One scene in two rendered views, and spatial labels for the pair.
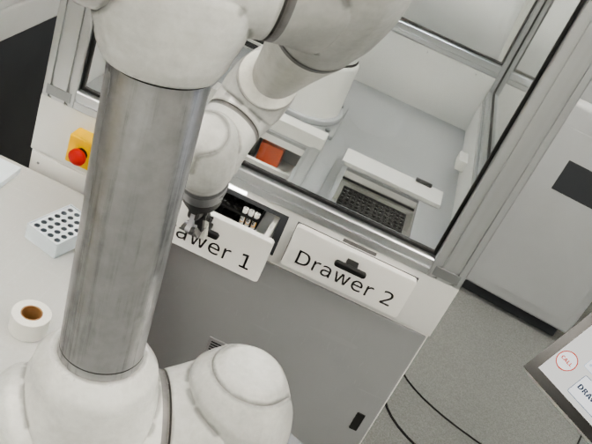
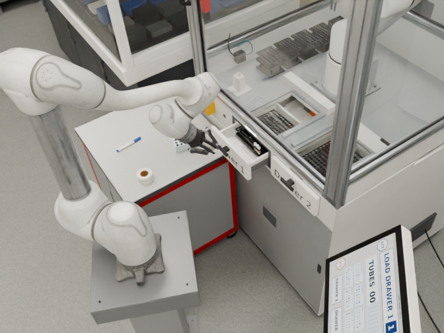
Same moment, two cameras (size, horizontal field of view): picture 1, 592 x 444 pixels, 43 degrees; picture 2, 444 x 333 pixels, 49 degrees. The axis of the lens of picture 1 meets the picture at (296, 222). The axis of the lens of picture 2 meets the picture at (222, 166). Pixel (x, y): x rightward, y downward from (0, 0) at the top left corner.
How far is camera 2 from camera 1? 1.35 m
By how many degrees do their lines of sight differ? 46
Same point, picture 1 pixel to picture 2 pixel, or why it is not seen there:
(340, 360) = (305, 232)
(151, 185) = (43, 141)
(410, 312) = (322, 215)
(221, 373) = (109, 209)
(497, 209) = (340, 168)
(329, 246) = (283, 170)
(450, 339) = not seen: outside the picture
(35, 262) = (168, 153)
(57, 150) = not seen: hidden behind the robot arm
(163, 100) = (31, 117)
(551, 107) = (343, 113)
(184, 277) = not seen: hidden behind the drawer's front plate
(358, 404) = (317, 259)
